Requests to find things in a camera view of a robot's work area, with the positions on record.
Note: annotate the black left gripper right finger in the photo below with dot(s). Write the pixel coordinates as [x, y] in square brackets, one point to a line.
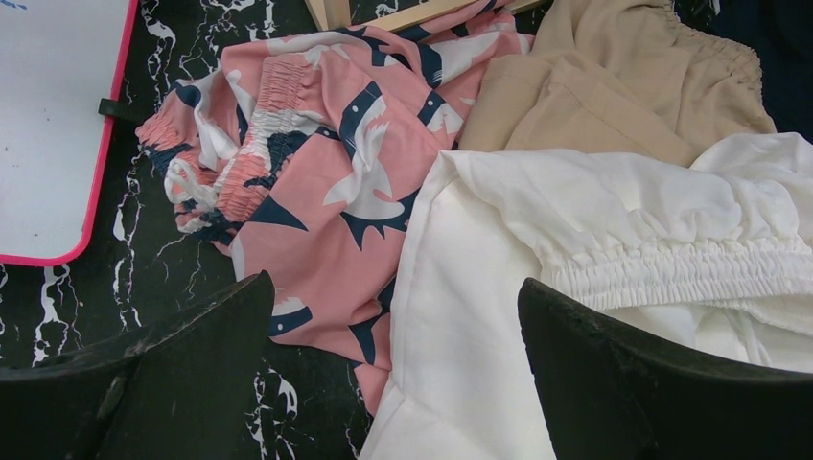
[610, 390]

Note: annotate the pink shark print shorts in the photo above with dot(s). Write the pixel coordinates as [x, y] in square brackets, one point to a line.
[301, 156]

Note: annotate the white shorts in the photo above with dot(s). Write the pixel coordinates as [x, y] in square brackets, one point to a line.
[716, 256]

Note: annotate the pink framed whiteboard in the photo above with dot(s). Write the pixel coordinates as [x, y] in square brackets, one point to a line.
[59, 60]

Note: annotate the navy blue hanging shorts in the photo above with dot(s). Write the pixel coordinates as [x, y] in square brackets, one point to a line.
[780, 32]

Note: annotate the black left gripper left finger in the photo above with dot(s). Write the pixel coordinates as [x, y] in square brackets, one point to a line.
[175, 389]

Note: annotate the beige shorts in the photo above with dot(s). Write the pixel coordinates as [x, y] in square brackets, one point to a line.
[628, 76]

